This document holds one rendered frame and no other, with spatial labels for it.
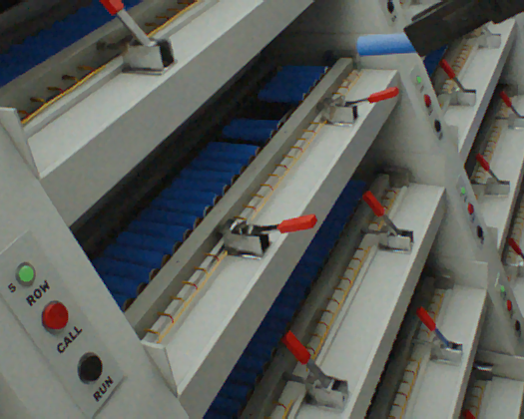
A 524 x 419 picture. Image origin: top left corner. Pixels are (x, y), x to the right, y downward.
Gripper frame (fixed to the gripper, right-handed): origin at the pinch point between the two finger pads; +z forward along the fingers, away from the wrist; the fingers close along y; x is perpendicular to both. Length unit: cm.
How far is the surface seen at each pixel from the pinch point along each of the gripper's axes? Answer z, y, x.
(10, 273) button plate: 17.3, -35.9, 6.3
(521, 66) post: 30, 100, -38
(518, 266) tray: 35, 57, -61
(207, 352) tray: 20.7, -25.7, -9.1
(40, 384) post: 18.7, -38.4, -0.1
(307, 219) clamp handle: 15.1, -12.7, -7.1
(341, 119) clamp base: 22.7, 13.2, -7.3
